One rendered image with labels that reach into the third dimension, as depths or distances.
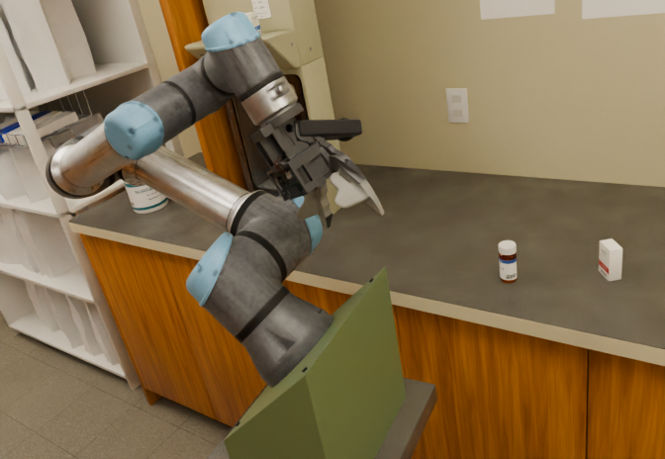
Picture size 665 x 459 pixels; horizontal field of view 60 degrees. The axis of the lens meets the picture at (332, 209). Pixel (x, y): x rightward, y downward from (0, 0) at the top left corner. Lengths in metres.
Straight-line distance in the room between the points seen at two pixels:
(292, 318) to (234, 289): 0.10
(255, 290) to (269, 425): 0.20
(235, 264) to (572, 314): 0.71
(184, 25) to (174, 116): 1.01
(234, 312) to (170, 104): 0.33
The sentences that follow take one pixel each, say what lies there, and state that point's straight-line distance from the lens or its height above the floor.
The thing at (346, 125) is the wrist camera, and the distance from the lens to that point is 0.89.
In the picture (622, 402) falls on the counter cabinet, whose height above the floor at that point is 0.76.
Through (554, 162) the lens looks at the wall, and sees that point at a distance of 1.90.
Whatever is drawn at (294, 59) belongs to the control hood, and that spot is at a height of 1.43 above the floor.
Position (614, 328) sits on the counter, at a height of 0.94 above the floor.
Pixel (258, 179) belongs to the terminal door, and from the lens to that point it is 1.90.
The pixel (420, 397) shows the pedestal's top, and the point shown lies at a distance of 1.11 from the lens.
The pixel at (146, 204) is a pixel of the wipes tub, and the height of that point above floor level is 0.98.
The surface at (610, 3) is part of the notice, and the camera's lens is 1.74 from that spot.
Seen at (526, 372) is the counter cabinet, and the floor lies 0.77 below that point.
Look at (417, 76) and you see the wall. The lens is 1.97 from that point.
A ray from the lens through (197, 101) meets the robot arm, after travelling 0.88.
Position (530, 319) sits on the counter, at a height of 0.94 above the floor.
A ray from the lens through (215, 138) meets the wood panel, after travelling 1.91.
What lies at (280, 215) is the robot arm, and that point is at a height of 1.30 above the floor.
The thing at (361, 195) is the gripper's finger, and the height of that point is 1.38.
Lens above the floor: 1.71
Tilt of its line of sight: 25 degrees down
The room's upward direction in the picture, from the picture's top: 11 degrees counter-clockwise
